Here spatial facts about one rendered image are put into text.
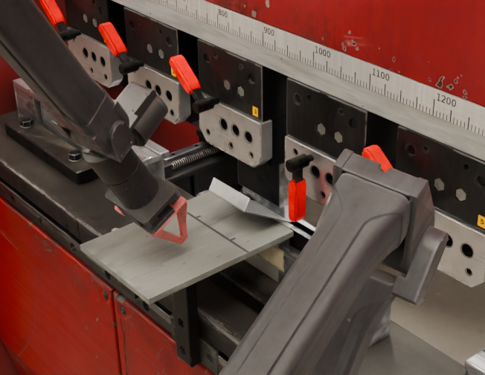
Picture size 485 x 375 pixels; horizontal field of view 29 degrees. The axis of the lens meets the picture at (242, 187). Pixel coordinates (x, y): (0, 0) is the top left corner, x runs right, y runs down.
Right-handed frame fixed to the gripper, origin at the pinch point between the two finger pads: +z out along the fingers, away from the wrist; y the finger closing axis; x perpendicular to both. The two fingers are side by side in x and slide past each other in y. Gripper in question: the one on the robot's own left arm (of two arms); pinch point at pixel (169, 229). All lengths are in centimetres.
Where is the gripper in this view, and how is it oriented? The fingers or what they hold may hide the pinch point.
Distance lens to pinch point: 134.7
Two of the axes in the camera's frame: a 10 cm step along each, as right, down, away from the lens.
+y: -6.4, -3.7, 6.8
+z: 4.0, 5.9, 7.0
